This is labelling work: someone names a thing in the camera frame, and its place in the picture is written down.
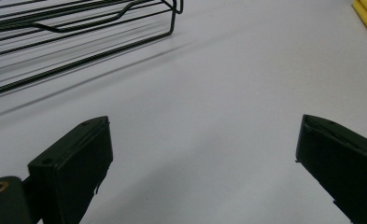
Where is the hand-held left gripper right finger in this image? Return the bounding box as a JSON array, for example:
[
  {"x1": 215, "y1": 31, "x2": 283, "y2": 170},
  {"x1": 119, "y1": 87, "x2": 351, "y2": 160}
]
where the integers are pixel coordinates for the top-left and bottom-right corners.
[{"x1": 295, "y1": 114, "x2": 367, "y2": 224}]

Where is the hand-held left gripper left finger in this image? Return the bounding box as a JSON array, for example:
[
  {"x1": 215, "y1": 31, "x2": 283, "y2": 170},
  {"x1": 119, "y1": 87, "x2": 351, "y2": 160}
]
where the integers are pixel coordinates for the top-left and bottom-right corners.
[{"x1": 27, "y1": 115, "x2": 114, "y2": 224}]

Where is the black wire rack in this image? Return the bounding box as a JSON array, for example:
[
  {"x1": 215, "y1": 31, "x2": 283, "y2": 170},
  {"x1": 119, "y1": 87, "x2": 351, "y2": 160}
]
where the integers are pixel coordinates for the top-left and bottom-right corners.
[{"x1": 0, "y1": 0, "x2": 185, "y2": 100}]

